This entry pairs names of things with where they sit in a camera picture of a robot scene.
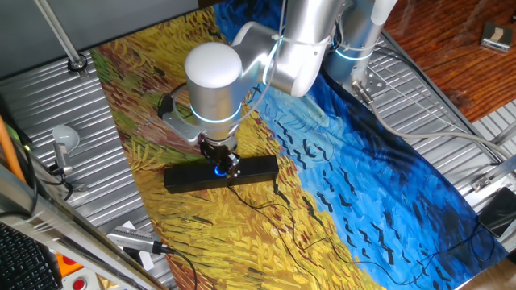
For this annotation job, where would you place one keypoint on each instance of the black soundbar speaker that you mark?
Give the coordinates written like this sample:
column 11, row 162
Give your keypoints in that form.
column 250, row 171

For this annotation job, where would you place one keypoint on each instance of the small beige cube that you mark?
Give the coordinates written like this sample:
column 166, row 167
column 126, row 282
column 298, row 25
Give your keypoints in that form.
column 496, row 34

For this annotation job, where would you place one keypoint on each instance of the grey box red button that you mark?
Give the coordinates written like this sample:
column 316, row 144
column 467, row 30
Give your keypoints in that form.
column 80, row 284

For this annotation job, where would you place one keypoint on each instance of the aluminium frame bar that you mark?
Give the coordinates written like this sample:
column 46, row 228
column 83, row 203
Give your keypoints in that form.
column 60, row 229

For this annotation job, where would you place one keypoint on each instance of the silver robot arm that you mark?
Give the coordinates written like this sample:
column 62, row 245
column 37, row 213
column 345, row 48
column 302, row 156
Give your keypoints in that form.
column 217, row 92

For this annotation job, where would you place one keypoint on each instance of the small grey metal box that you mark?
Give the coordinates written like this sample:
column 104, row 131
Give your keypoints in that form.
column 496, row 46

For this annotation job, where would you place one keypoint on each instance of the black flat device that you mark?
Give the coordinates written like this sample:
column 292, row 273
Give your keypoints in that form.
column 500, row 211

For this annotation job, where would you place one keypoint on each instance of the orange box red button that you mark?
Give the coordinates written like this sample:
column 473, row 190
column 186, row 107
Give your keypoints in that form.
column 66, row 263

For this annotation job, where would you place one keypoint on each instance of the white round lamp head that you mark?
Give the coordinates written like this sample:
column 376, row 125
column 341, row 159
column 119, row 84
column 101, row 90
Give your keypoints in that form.
column 66, row 137

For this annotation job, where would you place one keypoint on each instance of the Van Gogh painting print cloth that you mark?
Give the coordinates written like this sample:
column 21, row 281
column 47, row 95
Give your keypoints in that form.
column 363, row 181

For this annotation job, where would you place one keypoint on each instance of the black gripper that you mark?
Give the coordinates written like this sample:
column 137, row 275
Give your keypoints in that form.
column 213, row 153

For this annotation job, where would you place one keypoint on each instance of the orange rod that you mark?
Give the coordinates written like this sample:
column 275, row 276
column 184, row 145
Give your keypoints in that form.
column 10, row 153

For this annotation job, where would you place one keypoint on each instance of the silver metal bracket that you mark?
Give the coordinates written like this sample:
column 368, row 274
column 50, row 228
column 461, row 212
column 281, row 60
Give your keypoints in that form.
column 481, row 183

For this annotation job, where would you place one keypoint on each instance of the white paper card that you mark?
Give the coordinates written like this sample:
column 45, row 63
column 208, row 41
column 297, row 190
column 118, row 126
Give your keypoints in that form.
column 146, row 261
column 128, row 224

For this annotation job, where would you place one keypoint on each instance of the black keyboard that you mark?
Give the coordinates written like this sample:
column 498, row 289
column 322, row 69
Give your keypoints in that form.
column 24, row 266

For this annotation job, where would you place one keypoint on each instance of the silver ribbed camera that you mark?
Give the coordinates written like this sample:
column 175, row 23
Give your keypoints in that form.
column 133, row 239

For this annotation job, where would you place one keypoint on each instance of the grey metal stand pole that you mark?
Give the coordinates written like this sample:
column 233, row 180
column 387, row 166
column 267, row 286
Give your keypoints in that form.
column 60, row 36

